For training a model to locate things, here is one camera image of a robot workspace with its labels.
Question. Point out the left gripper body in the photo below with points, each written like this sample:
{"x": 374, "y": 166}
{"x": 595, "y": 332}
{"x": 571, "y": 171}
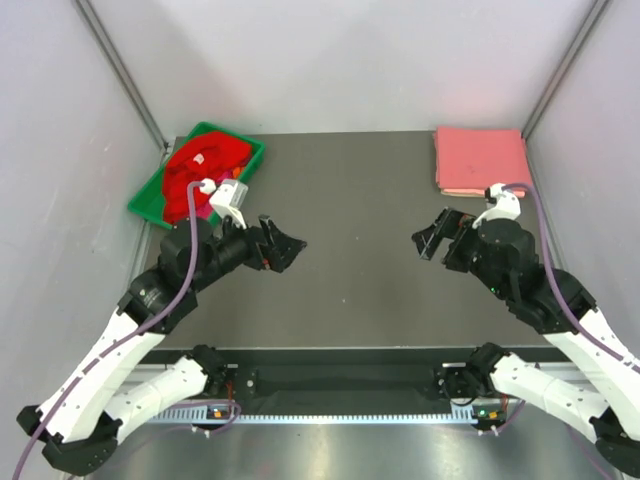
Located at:
{"x": 250, "y": 249}

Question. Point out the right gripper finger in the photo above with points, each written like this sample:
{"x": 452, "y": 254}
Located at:
{"x": 447, "y": 222}
{"x": 426, "y": 241}

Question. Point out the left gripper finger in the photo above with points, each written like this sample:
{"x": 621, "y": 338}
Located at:
{"x": 284, "y": 251}
{"x": 268, "y": 227}

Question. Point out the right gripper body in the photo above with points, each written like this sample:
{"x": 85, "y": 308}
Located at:
{"x": 459, "y": 254}

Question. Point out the red t shirt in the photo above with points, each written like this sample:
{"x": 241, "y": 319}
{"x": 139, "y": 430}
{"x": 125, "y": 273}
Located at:
{"x": 212, "y": 156}

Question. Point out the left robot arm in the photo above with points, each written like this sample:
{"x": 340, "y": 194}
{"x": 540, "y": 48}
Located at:
{"x": 89, "y": 416}

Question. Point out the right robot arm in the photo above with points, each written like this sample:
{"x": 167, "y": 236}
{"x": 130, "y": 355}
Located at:
{"x": 502, "y": 256}

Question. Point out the folded pink t shirt stack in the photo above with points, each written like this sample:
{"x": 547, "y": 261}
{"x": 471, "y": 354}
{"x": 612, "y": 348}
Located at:
{"x": 470, "y": 160}

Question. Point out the magenta t shirt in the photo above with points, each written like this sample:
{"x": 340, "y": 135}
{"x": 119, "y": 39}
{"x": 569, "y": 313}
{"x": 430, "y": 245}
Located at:
{"x": 205, "y": 211}

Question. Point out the green plastic bin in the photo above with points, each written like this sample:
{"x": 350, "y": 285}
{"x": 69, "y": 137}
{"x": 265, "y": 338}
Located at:
{"x": 149, "y": 202}

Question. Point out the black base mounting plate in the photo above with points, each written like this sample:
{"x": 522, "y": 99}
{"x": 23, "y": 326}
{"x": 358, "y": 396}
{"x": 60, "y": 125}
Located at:
{"x": 430, "y": 382}

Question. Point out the grey slotted cable duct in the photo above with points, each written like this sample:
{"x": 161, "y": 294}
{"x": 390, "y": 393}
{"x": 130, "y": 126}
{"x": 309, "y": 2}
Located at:
{"x": 217, "y": 416}

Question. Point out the right corner aluminium post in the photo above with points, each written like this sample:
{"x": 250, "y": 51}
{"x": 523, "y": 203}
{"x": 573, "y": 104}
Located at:
{"x": 586, "y": 28}

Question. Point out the corner aluminium post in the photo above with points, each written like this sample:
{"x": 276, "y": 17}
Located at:
{"x": 91, "y": 18}
{"x": 586, "y": 28}

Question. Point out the left corner aluminium post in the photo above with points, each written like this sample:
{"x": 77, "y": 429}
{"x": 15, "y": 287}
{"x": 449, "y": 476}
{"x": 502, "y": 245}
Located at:
{"x": 91, "y": 18}

